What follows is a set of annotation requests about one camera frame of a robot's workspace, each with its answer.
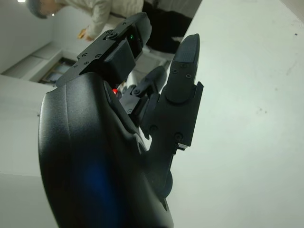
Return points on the person's right hand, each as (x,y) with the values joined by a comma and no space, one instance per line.
(89,35)

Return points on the person's right forearm cream sleeve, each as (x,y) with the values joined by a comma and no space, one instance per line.
(99,16)

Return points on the dark framed wall window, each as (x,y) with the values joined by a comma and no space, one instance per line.
(57,70)

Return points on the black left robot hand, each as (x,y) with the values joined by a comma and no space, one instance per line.
(95,154)

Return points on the person in cream top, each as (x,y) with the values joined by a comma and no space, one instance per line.
(164,23)

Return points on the brown toast slice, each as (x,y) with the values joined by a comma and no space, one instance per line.
(82,34)

